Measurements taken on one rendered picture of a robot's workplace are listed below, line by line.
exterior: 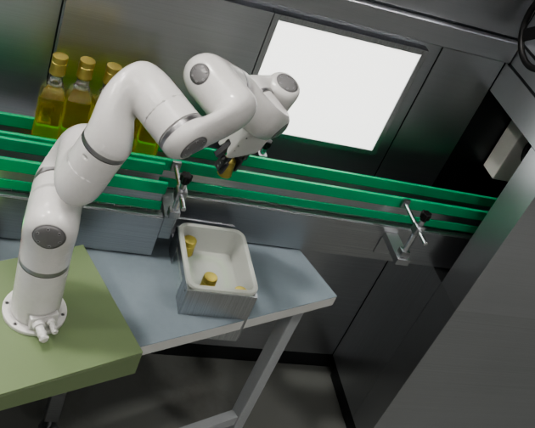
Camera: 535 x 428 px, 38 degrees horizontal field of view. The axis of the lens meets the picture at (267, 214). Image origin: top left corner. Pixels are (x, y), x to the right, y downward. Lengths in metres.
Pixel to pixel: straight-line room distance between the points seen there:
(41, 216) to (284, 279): 0.81
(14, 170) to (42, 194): 0.35
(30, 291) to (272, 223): 0.75
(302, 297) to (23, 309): 0.74
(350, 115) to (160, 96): 0.93
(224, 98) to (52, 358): 0.62
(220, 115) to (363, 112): 0.89
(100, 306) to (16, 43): 0.66
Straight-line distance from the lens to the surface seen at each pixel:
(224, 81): 1.33
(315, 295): 2.02
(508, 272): 2.20
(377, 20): 2.00
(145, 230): 1.87
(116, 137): 1.28
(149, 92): 1.28
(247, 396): 2.34
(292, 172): 2.06
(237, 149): 1.74
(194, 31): 1.89
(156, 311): 1.81
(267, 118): 1.50
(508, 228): 2.10
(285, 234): 2.08
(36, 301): 1.55
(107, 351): 1.61
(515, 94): 2.17
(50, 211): 1.40
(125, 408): 2.57
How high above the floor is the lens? 2.02
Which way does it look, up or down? 35 degrees down
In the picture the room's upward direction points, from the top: 24 degrees clockwise
